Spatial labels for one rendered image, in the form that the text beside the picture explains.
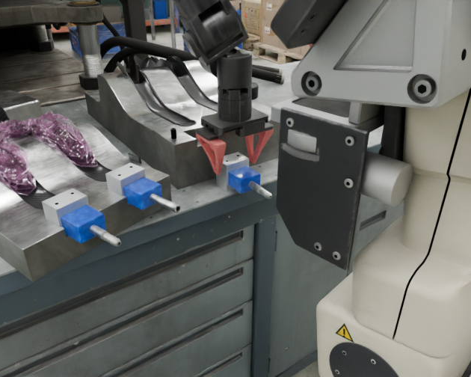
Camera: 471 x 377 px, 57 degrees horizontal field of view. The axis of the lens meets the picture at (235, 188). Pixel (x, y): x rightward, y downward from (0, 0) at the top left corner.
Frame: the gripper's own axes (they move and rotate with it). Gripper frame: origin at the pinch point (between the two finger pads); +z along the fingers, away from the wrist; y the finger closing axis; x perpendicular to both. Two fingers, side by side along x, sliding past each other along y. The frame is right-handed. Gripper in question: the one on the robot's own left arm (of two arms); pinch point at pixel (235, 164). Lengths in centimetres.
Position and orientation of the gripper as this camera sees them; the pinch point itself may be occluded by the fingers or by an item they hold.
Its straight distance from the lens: 79.2
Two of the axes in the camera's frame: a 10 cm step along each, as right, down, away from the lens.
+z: 0.1, 8.7, 5.0
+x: 5.7, 4.0, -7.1
